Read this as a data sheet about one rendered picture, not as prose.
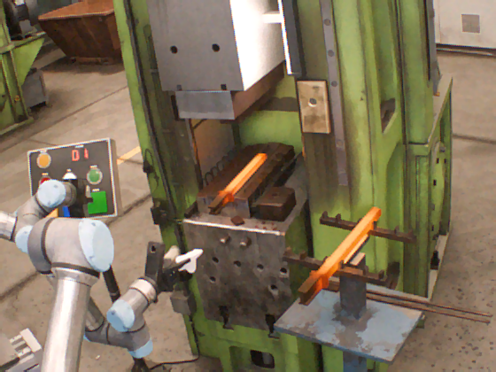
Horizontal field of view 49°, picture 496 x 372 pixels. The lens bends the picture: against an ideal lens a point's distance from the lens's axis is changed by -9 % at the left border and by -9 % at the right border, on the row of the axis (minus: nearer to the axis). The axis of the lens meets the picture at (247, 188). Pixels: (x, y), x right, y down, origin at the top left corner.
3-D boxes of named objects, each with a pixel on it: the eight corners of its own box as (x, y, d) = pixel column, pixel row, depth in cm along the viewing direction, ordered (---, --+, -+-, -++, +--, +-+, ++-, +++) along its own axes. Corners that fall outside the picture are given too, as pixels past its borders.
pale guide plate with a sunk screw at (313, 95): (329, 134, 186) (323, 82, 178) (302, 132, 190) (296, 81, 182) (331, 131, 188) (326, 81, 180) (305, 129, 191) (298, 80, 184)
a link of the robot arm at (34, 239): (1, 239, 131) (81, 350, 163) (34, 243, 127) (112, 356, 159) (22, 205, 138) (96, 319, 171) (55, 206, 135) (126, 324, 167)
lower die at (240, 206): (250, 219, 200) (246, 196, 196) (198, 213, 209) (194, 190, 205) (295, 163, 233) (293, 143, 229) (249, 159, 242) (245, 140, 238)
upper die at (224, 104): (234, 120, 184) (229, 90, 180) (179, 118, 193) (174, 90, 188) (284, 76, 217) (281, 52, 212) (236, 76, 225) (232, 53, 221)
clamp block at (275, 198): (283, 222, 195) (282, 205, 192) (259, 220, 199) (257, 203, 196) (297, 204, 204) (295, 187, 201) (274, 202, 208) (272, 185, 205)
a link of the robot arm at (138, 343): (125, 338, 166) (115, 310, 161) (158, 344, 163) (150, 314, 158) (114, 355, 160) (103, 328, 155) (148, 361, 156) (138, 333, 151)
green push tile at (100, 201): (107, 212, 205) (105, 190, 206) (88, 214, 206) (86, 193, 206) (108, 212, 207) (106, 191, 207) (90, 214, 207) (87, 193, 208)
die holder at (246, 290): (296, 336, 210) (283, 233, 189) (205, 318, 226) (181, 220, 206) (344, 251, 253) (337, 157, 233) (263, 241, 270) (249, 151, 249)
